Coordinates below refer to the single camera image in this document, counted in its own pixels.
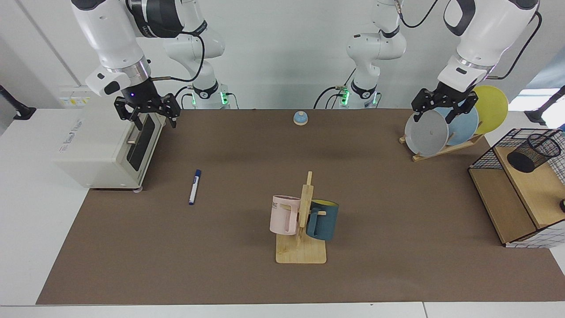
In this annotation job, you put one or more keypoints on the light blue plate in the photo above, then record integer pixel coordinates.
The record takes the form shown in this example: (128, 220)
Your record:
(463, 128)

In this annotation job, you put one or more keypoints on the white wall socket strip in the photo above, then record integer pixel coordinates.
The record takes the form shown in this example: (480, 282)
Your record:
(75, 98)

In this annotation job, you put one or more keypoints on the grey plate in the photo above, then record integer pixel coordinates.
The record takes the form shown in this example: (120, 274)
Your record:
(426, 134)

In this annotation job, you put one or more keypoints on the black clamp stand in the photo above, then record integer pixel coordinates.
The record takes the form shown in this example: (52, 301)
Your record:
(20, 111)
(540, 115)

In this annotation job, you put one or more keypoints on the yellow plate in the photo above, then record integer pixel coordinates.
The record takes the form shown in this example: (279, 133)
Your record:
(492, 108)

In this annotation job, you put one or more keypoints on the dark teal cup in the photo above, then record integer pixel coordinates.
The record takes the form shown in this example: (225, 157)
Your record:
(326, 223)

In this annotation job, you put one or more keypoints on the white marker with blue cap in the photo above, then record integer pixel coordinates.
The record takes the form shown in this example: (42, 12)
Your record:
(194, 190)

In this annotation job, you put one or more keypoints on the pink cup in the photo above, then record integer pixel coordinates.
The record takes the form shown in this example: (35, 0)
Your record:
(282, 216)

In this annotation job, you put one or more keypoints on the black mesh pen holder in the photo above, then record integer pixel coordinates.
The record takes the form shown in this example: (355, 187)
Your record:
(529, 157)

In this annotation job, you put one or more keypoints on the wooden cup stand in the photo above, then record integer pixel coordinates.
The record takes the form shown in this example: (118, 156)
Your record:
(302, 254)

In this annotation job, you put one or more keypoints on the small blue round thing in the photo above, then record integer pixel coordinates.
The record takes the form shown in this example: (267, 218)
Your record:
(300, 118)

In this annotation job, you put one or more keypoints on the brown table cloth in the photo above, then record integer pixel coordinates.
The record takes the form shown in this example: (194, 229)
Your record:
(220, 247)

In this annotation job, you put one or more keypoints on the pale toaster oven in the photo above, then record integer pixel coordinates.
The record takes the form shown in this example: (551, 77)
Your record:
(97, 150)

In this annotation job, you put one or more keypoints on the wooden plate rack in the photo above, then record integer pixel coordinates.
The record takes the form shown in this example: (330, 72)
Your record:
(441, 152)

